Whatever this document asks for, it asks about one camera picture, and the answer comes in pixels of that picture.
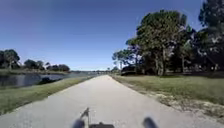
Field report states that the pale concrete path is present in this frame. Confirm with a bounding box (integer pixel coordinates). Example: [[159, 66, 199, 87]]
[[0, 74, 224, 128]]

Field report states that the large pine tree group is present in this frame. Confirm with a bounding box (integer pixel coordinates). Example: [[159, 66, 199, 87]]
[[111, 0, 224, 77]]

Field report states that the dark bush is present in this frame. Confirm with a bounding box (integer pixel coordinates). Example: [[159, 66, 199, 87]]
[[37, 77, 58, 85]]

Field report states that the robot's own part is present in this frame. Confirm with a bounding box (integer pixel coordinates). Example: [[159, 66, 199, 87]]
[[142, 116, 159, 128], [72, 119, 86, 128]]

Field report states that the wide grass field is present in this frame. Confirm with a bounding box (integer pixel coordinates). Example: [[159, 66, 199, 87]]
[[111, 73, 224, 106]]

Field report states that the sandy gravel strip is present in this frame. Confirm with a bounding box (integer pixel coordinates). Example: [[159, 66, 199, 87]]
[[113, 77, 224, 126]]

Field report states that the pond water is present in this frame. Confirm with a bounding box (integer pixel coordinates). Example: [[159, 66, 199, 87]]
[[0, 72, 95, 90]]

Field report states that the grass verge with shade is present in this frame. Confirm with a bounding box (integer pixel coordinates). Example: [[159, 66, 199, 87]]
[[0, 74, 98, 116]]

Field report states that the tree line behind pond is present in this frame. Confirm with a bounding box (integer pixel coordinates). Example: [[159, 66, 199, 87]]
[[0, 48, 72, 73]]

